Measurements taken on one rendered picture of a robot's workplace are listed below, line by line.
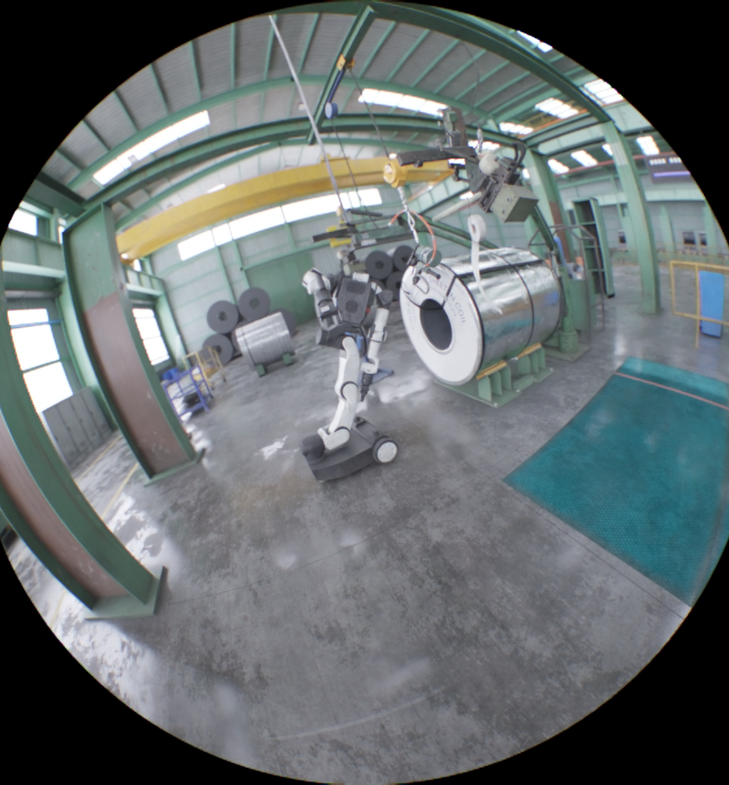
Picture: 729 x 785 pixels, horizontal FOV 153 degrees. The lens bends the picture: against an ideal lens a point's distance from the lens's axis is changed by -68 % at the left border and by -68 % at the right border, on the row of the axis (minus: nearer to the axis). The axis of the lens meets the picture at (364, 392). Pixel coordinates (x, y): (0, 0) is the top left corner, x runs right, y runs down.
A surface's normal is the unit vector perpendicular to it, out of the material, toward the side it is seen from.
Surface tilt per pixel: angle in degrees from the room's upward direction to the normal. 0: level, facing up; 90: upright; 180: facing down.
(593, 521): 0
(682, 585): 0
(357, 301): 90
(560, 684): 0
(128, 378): 90
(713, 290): 93
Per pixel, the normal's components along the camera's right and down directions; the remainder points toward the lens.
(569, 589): -0.29, -0.89
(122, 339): 0.34, 0.25
